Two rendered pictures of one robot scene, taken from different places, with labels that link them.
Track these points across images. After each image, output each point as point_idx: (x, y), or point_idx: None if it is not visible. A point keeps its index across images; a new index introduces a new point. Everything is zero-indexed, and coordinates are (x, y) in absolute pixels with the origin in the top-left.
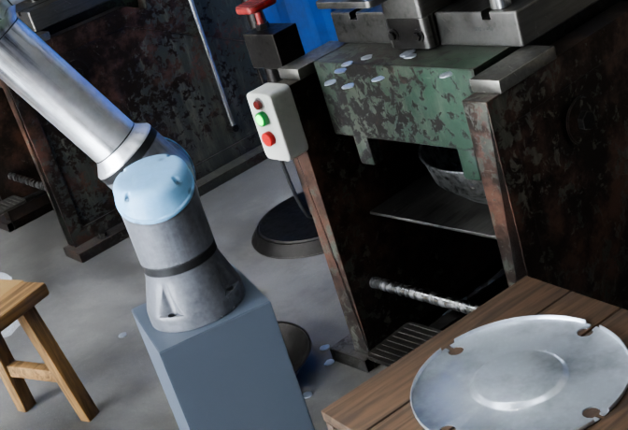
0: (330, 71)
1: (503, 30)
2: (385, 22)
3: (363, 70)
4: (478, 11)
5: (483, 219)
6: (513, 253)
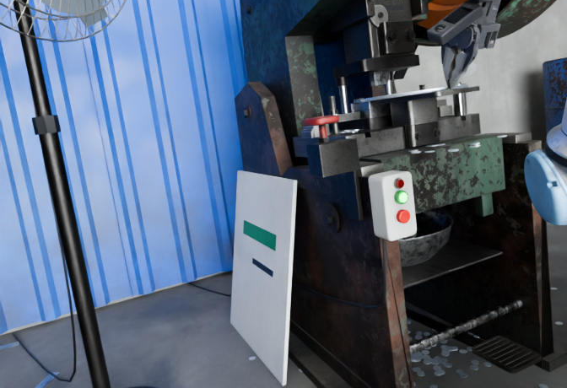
0: (396, 164)
1: (472, 125)
2: (395, 135)
3: (425, 155)
4: (458, 116)
5: (445, 263)
6: (542, 240)
